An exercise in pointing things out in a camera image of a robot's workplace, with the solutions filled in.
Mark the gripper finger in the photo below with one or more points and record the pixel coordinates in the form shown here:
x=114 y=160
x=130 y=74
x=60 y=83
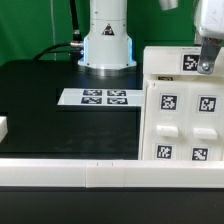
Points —
x=210 y=48

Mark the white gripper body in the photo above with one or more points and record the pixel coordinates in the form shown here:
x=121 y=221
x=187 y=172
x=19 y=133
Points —
x=209 y=18

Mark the white cabinet top block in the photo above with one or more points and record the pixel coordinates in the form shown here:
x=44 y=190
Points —
x=180 y=63

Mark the white cabinet door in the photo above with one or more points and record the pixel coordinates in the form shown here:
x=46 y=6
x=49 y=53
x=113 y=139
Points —
x=205 y=123
x=164 y=124

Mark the white cabinet body box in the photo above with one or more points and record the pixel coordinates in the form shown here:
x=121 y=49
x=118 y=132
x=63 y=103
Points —
x=169 y=81

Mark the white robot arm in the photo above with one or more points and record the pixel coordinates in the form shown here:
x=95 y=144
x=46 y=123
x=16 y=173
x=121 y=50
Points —
x=107 y=47

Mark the white marker base plate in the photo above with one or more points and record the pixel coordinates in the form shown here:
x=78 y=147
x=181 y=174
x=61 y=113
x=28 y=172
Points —
x=101 y=97

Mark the white front fence rail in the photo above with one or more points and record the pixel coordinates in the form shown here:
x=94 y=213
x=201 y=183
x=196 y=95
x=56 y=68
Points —
x=111 y=173

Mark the white fence rail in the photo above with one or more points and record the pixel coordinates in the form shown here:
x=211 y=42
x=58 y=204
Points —
x=111 y=173
x=3 y=127

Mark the white left fence rail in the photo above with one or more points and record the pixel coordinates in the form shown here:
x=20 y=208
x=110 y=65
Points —
x=3 y=127

